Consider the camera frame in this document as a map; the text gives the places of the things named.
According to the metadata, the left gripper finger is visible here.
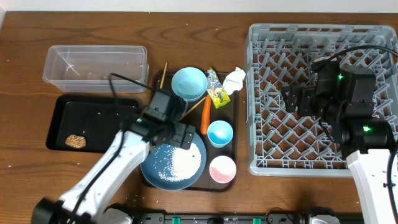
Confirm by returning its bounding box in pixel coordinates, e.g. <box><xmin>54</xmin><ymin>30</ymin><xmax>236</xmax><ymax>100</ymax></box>
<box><xmin>166</xmin><ymin>123</ymin><xmax>187</xmax><ymax>146</ymax></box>
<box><xmin>181</xmin><ymin>125</ymin><xmax>196</xmax><ymax>149</ymax></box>

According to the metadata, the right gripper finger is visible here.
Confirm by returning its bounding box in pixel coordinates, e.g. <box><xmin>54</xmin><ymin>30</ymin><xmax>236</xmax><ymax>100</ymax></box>
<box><xmin>281</xmin><ymin>85</ymin><xmax>300</xmax><ymax>112</ymax></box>
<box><xmin>297</xmin><ymin>86</ymin><xmax>315</xmax><ymax>116</ymax></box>

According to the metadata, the pile of white rice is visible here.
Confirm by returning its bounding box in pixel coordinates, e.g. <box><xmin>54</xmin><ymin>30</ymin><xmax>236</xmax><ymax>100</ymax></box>
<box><xmin>154</xmin><ymin>143</ymin><xmax>201</xmax><ymax>182</ymax></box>

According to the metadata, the dark blue plate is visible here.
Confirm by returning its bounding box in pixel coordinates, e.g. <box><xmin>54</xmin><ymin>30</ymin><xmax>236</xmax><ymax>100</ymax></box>
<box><xmin>140</xmin><ymin>133</ymin><xmax>207</xmax><ymax>190</ymax></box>

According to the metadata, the light blue bowl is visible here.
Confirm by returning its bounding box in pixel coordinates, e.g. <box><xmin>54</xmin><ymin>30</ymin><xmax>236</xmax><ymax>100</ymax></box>
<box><xmin>171</xmin><ymin>67</ymin><xmax>208</xmax><ymax>102</ymax></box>

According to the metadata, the yellow snack wrapper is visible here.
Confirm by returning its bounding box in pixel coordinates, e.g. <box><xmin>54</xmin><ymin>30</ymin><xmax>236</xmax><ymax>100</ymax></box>
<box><xmin>207</xmin><ymin>67</ymin><xmax>231</xmax><ymax>109</ymax></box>

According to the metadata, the white napkin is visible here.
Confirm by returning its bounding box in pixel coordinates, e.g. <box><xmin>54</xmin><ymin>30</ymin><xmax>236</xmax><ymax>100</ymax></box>
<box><xmin>223</xmin><ymin>67</ymin><xmax>246</xmax><ymax>95</ymax></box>

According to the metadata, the brown walnut-like food piece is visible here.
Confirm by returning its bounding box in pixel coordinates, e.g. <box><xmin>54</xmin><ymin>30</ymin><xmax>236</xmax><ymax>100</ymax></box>
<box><xmin>65</xmin><ymin>134</ymin><xmax>86</xmax><ymax>149</ymax></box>

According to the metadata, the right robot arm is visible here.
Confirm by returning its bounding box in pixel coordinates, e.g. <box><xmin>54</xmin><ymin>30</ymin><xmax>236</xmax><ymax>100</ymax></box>
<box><xmin>280</xmin><ymin>60</ymin><xmax>397</xmax><ymax>223</ymax></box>

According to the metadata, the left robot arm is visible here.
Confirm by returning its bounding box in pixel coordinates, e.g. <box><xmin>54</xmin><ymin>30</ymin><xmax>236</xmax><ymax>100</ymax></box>
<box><xmin>31</xmin><ymin>114</ymin><xmax>196</xmax><ymax>223</ymax></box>

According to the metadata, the grey dishwasher rack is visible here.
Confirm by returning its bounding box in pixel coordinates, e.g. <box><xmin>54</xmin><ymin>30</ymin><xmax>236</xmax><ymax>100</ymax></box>
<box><xmin>244</xmin><ymin>24</ymin><xmax>397</xmax><ymax>177</ymax></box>

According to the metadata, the wooden chopstick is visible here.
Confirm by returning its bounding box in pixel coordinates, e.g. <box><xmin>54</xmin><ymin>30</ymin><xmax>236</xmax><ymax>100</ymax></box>
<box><xmin>159</xmin><ymin>62</ymin><xmax>168</xmax><ymax>89</ymax></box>
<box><xmin>179</xmin><ymin>97</ymin><xmax>206</xmax><ymax>121</ymax></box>

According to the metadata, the orange carrot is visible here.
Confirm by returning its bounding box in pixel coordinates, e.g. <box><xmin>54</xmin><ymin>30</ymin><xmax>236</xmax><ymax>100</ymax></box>
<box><xmin>200</xmin><ymin>95</ymin><xmax>211</xmax><ymax>135</ymax></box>

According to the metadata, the small blue cup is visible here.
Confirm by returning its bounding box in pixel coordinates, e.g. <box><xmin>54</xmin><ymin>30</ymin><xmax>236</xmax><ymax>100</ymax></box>
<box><xmin>207</xmin><ymin>120</ymin><xmax>234</xmax><ymax>148</ymax></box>

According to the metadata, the brown serving tray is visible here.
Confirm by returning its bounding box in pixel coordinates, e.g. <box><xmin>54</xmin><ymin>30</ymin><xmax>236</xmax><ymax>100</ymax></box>
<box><xmin>141</xmin><ymin>68</ymin><xmax>240</xmax><ymax>192</ymax></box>

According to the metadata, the small pink cup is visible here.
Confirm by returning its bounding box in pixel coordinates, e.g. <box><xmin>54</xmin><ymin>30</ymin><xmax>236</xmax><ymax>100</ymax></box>
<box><xmin>209</xmin><ymin>156</ymin><xmax>236</xmax><ymax>184</ymax></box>

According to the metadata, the black tray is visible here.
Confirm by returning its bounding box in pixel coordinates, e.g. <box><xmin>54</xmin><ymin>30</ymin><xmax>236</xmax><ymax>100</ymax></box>
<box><xmin>46</xmin><ymin>95</ymin><xmax>139</xmax><ymax>153</ymax></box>

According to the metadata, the clear plastic bin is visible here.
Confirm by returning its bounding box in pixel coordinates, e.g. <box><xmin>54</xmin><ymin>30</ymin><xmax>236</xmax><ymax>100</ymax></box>
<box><xmin>43</xmin><ymin>45</ymin><xmax>149</xmax><ymax>93</ymax></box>

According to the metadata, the black mounting rail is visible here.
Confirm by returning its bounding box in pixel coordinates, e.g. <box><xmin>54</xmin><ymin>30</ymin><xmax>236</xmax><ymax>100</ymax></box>
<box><xmin>102</xmin><ymin>212</ymin><xmax>364</xmax><ymax>224</ymax></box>

